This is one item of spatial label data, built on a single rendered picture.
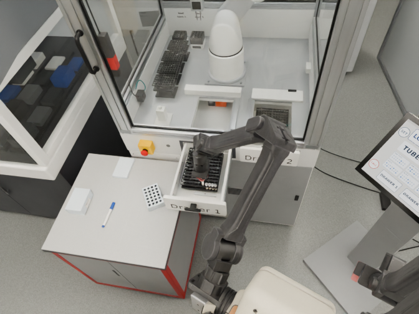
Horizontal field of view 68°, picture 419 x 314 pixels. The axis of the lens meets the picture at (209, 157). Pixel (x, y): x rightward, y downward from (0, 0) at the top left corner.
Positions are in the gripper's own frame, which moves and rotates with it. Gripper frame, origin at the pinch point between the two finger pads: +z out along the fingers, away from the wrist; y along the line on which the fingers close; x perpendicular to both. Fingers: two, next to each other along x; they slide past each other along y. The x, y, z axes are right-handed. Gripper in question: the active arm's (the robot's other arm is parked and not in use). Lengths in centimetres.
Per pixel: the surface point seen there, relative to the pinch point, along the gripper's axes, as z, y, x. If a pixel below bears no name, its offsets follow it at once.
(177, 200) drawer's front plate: 4.5, 10.5, -9.6
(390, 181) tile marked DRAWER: -9, -5, 79
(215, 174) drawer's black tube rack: 4.9, -6.6, 5.1
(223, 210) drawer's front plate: 8.0, 10.3, 11.6
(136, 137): 4.5, -23.2, -40.1
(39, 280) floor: 102, 36, -114
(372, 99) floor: 85, -168, 127
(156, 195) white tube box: 16.7, 2.5, -24.0
